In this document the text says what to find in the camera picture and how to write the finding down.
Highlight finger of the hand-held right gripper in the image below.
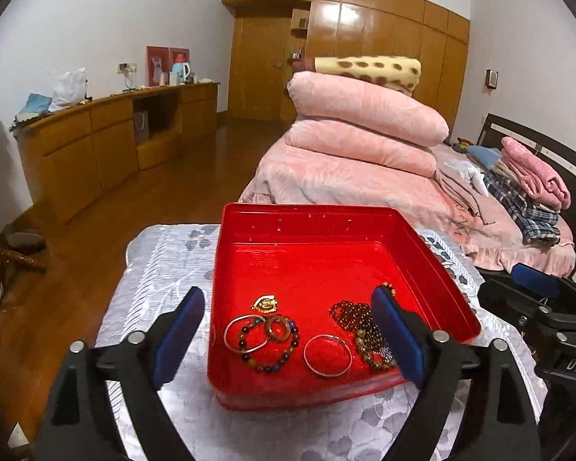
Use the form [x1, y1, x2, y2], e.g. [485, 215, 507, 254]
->
[479, 280, 564, 334]
[511, 263, 576, 313]

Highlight pink folded blanket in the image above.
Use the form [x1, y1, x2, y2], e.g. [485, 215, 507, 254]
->
[502, 137, 571, 209]

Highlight pink bedspread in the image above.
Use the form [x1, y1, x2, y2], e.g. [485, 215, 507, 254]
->
[240, 139, 576, 270]

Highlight white cloth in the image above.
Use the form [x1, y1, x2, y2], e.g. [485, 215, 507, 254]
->
[442, 158, 490, 197]

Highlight yellow spotted blanket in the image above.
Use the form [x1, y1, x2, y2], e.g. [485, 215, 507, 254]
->
[314, 55, 422, 97]

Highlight wooden wardrobe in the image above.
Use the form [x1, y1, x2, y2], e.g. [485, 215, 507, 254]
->
[221, 0, 471, 130]

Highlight plaid clothing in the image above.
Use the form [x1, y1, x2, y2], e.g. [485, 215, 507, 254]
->
[482, 170, 562, 248]

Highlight pink folded quilt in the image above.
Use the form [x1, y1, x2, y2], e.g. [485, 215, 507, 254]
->
[288, 71, 449, 147]
[284, 120, 437, 181]

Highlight white patterned tablecloth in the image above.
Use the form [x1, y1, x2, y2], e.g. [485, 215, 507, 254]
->
[96, 223, 548, 461]

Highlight brown ring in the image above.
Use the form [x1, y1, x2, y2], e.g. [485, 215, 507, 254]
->
[263, 315, 292, 343]

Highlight large brown bead bracelet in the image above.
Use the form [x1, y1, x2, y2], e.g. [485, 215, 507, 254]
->
[353, 281, 399, 373]

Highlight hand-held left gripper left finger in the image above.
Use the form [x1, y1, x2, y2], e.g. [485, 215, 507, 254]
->
[33, 287, 206, 461]

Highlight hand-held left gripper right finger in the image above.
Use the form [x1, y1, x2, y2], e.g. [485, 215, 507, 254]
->
[372, 285, 541, 461]

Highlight clear plastic bag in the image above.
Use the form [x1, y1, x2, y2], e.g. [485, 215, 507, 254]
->
[50, 68, 88, 112]

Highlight light blue cloth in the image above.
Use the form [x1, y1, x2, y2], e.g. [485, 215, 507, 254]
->
[12, 92, 53, 128]

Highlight silver bead chain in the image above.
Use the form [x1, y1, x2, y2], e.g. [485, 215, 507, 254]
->
[374, 343, 397, 370]

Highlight paper bag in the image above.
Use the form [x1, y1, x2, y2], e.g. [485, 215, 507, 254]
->
[133, 110, 151, 144]

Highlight red plastic box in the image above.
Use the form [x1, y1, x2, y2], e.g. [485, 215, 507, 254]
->
[206, 202, 482, 411]

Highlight wooden coat rack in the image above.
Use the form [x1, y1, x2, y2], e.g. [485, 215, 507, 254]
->
[0, 202, 49, 305]

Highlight blue pillow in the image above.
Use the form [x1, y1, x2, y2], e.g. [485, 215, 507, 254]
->
[465, 146, 502, 171]

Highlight small dark bead necklace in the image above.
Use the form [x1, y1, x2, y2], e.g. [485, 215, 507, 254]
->
[329, 299, 380, 342]

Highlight multicoloured bead bracelet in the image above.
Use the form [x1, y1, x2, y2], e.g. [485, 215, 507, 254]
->
[237, 316, 301, 374]

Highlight wooden sideboard cabinet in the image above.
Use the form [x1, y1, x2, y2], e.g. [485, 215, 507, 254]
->
[17, 81, 220, 224]

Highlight pink and blue thermos jug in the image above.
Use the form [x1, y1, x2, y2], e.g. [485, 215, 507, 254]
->
[173, 55, 192, 85]

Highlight silver bangle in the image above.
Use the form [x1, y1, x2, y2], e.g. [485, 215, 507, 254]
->
[223, 314, 270, 353]
[303, 333, 353, 378]

